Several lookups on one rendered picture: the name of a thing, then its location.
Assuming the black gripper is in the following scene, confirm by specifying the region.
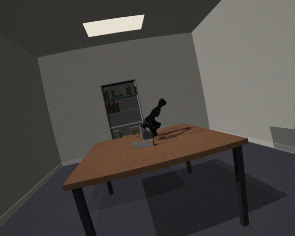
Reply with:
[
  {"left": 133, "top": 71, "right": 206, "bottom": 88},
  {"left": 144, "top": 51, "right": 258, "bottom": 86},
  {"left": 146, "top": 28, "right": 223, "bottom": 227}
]
[{"left": 147, "top": 120, "right": 160, "bottom": 135}]

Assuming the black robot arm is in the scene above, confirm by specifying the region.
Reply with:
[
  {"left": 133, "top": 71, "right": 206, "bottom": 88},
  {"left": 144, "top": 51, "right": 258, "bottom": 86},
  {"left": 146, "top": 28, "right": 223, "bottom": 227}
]
[{"left": 141, "top": 99, "right": 166, "bottom": 129}]

